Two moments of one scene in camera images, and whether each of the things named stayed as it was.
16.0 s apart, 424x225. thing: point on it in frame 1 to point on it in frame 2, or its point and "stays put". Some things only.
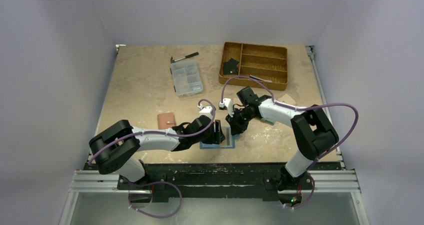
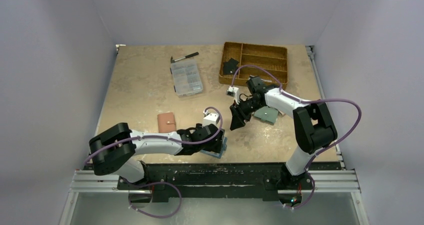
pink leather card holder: x=165 y=120 stays put
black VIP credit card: x=229 y=68 stays put
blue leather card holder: x=229 y=142 to x=224 y=140
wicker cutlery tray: x=268 y=64 stays put
